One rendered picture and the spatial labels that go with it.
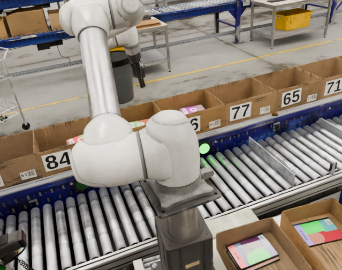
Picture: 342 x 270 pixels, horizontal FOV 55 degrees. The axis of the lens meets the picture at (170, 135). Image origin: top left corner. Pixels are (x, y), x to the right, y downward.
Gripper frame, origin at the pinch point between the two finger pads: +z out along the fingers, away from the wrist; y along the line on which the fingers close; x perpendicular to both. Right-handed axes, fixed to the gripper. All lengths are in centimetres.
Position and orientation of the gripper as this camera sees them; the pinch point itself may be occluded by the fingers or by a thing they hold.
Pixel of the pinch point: (141, 82)
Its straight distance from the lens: 209.1
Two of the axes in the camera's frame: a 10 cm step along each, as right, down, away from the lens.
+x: -7.3, 5.4, -4.3
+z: 1.8, 7.5, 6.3
